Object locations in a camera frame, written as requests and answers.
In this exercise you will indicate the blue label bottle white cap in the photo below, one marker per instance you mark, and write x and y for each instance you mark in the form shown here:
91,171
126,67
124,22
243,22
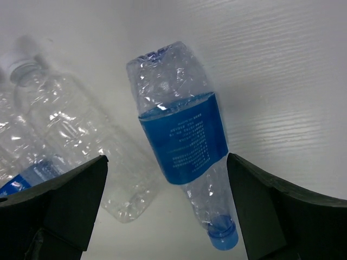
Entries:
35,174

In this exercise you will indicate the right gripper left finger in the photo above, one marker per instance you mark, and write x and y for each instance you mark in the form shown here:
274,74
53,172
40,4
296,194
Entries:
55,219

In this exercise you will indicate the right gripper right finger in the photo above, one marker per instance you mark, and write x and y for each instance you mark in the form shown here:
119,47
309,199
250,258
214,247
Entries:
281,220

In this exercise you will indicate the clear ribbed bottle white cap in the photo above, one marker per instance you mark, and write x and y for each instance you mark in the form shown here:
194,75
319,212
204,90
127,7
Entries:
60,114

